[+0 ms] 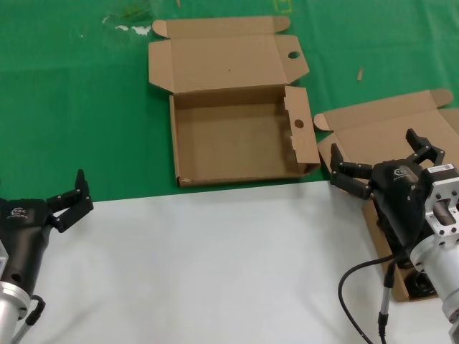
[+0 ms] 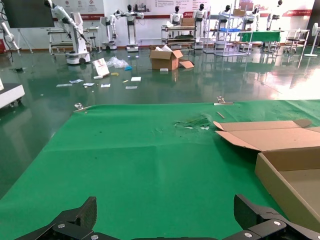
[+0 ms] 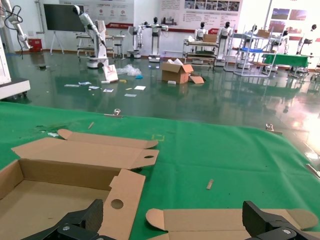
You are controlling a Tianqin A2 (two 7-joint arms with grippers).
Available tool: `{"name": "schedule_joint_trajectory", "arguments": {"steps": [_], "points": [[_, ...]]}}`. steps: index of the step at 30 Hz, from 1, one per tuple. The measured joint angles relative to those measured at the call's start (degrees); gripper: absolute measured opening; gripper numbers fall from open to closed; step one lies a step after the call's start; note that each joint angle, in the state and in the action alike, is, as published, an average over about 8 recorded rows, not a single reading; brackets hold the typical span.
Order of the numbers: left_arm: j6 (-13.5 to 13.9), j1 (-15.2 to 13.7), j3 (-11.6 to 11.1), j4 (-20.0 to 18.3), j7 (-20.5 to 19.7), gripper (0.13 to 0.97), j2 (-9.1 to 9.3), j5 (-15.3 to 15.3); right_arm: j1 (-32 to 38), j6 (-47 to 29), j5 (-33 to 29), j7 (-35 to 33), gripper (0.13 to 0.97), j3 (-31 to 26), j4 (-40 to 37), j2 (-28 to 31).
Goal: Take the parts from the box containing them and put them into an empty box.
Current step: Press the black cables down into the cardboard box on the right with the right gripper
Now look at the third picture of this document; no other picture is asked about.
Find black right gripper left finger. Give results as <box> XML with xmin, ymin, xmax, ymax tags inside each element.
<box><xmin>24</xmin><ymin>199</ymin><xmax>118</xmax><ymax>240</ymax></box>

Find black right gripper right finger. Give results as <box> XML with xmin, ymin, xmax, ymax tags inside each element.
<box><xmin>242</xmin><ymin>200</ymin><xmax>320</xmax><ymax>240</ymax></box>

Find flat brown cardboard mailer box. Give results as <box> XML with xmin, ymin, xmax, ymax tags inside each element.
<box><xmin>145</xmin><ymin>208</ymin><xmax>316</xmax><ymax>240</ymax></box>
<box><xmin>0</xmin><ymin>128</ymin><xmax>160</xmax><ymax>240</ymax></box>

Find red box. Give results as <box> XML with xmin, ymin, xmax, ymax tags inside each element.
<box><xmin>27</xmin><ymin>38</ymin><xmax>43</xmax><ymax>53</ymax></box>

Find green table cloth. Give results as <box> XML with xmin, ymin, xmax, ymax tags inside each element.
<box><xmin>0</xmin><ymin>101</ymin><xmax>320</xmax><ymax>240</ymax></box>

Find silver binder clip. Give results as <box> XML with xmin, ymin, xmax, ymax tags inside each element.
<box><xmin>104</xmin><ymin>108</ymin><xmax>123</xmax><ymax>118</ymax></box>
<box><xmin>264</xmin><ymin>123</ymin><xmax>283</xmax><ymax>136</ymax></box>

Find white red paper bag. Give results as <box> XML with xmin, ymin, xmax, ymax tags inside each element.
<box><xmin>101</xmin><ymin>64</ymin><xmax>119</xmax><ymax>85</ymax></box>

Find clear plastic bag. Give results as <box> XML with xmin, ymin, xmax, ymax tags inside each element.
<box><xmin>116</xmin><ymin>64</ymin><xmax>143</xmax><ymax>77</ymax></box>

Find white machine cabinet on wheels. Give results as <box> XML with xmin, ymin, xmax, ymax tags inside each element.
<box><xmin>0</xmin><ymin>24</ymin><xmax>31</xmax><ymax>101</ymax></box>

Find open brown cardboard carton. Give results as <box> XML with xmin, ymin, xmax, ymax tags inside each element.
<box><xmin>161</xmin><ymin>58</ymin><xmax>206</xmax><ymax>85</ymax></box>

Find green covered table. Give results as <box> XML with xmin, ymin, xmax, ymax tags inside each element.
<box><xmin>262</xmin><ymin>53</ymin><xmax>311</xmax><ymax>76</ymax></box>

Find white leaning wheeled humanoid robot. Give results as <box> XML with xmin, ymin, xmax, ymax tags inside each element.
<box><xmin>72</xmin><ymin>4</ymin><xmax>110</xmax><ymax>69</ymax></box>

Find blue plastic tray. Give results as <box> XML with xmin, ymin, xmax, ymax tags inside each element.
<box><xmin>237</xmin><ymin>47</ymin><xmax>263</xmax><ymax>54</ymax></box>

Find black round stool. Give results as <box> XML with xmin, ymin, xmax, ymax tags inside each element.
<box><xmin>113</xmin><ymin>42</ymin><xmax>126</xmax><ymax>60</ymax></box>

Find white shelf cart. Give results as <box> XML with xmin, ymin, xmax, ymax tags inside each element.
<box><xmin>183</xmin><ymin>34</ymin><xmax>218</xmax><ymax>68</ymax></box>

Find white metal desk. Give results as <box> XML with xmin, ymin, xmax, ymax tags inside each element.
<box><xmin>76</xmin><ymin>33</ymin><xmax>126</xmax><ymax>59</ymax></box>

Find white humanoid robot side view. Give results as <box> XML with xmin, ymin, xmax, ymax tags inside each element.
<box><xmin>127</xmin><ymin>23</ymin><xmax>145</xmax><ymax>60</ymax></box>

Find white humanoid robot arms spread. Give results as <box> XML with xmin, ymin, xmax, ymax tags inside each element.
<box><xmin>136</xmin><ymin>16</ymin><xmax>170</xmax><ymax>63</ymax></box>

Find dark screen on white stand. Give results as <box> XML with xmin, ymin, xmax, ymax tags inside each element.
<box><xmin>43</xmin><ymin>3</ymin><xmax>87</xmax><ymax>55</ymax></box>

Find white tube frame rack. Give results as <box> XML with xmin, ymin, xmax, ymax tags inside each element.
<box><xmin>223</xmin><ymin>26</ymin><xmax>278</xmax><ymax>78</ymax></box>

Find white wall poster red icons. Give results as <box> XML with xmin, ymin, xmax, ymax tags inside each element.
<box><xmin>94</xmin><ymin>0</ymin><xmax>135</xmax><ymax>28</ymax></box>

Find wall photo panel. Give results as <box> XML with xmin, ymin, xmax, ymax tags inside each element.
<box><xmin>268</xmin><ymin>7</ymin><xmax>308</xmax><ymax>35</ymax></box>

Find large wall poster with photos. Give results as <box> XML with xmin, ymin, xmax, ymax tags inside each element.
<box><xmin>159</xmin><ymin>0</ymin><xmax>242</xmax><ymax>32</ymax></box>

